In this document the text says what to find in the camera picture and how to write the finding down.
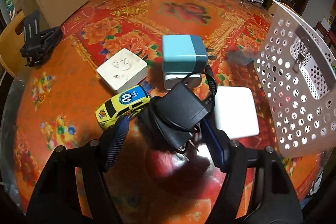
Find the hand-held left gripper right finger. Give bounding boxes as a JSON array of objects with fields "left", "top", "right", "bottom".
[{"left": 201, "top": 118, "right": 311, "bottom": 224}]

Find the plain white square charger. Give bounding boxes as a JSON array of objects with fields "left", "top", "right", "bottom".
[{"left": 214, "top": 86, "right": 260, "bottom": 139}]

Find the white scribbled square charger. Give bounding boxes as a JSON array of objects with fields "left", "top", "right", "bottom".
[{"left": 96, "top": 48, "right": 149, "bottom": 91}]

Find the white perforated plastic basket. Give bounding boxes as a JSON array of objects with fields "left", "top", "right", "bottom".
[{"left": 253, "top": 0, "right": 336, "bottom": 159}]

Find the black power adapter with cable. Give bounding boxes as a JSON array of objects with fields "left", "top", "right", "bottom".
[{"left": 138, "top": 65, "right": 218, "bottom": 161}]

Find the red floral tablecloth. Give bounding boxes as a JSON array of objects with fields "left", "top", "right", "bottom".
[{"left": 14, "top": 0, "right": 328, "bottom": 224}]

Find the wooden chair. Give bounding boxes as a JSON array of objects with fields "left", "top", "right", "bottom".
[
  {"left": 0, "top": 11, "right": 29, "bottom": 77},
  {"left": 270, "top": 2, "right": 300, "bottom": 17}
]

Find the black folding phone stand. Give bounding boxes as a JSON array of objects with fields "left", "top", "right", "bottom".
[{"left": 20, "top": 10, "right": 63, "bottom": 68}]

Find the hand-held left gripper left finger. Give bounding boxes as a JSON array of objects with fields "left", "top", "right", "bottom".
[{"left": 25, "top": 117, "right": 131, "bottom": 224}]

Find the teal cube charger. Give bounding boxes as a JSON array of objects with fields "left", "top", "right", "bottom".
[{"left": 161, "top": 34, "right": 208, "bottom": 90}]

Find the yellow toy car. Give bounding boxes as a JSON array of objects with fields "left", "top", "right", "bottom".
[{"left": 95, "top": 85, "right": 151, "bottom": 130}]

